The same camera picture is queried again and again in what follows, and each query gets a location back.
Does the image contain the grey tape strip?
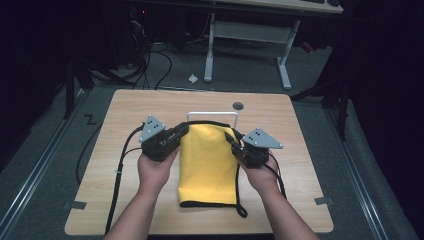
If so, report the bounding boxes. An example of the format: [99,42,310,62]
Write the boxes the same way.
[313,196,335,206]
[61,199,88,211]

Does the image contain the person's right hand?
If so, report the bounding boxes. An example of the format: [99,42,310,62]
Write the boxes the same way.
[237,152,282,198]

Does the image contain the yellow towel with black edge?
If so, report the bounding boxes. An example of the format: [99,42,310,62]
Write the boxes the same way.
[177,119,250,219]

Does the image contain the black metal stand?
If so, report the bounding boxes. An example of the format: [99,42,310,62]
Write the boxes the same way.
[62,59,95,120]
[289,74,351,141]

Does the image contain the metal floor rail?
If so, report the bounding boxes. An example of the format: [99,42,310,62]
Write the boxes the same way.
[323,108,391,240]
[0,89,88,234]

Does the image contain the white towel rack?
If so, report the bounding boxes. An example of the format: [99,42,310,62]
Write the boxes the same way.
[186,111,240,130]

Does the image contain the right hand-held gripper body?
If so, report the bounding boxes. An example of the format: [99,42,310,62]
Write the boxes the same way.
[231,126,285,169]

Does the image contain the black floor cable bundle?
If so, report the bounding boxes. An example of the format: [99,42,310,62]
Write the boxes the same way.
[89,19,174,91]

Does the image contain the white metal frame desk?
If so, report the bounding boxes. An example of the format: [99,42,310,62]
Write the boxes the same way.
[202,0,345,92]

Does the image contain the thin black floor cable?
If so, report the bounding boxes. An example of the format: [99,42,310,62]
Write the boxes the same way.
[75,121,103,186]

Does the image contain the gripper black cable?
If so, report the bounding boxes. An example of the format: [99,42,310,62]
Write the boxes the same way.
[265,150,288,201]
[104,124,146,236]

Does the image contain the person's left hand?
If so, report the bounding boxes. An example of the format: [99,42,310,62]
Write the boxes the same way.
[137,147,182,198]

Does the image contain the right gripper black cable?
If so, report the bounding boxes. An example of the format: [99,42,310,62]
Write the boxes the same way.
[265,150,288,201]

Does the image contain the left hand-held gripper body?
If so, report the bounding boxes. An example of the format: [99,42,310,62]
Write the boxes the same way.
[137,114,190,164]

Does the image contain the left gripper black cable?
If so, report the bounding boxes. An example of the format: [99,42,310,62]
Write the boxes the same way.
[104,124,146,236]

